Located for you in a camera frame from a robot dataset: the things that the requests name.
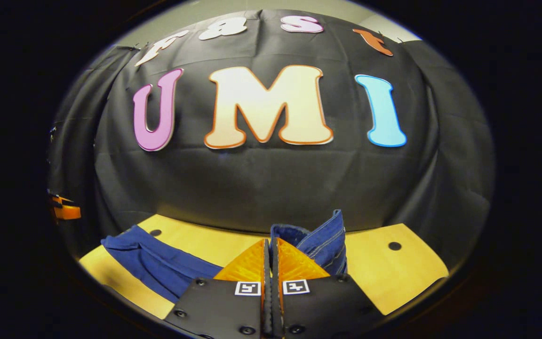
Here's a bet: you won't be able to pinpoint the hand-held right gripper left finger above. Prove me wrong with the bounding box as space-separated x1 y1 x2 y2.
164 239 272 338

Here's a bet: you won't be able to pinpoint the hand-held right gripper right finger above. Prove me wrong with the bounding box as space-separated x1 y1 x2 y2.
271 236 385 338

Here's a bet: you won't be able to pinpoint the blue denim jeans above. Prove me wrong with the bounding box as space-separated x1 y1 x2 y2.
100 209 348 305

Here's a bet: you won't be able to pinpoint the black backdrop cloth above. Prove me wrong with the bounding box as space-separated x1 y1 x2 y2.
47 8 496 270

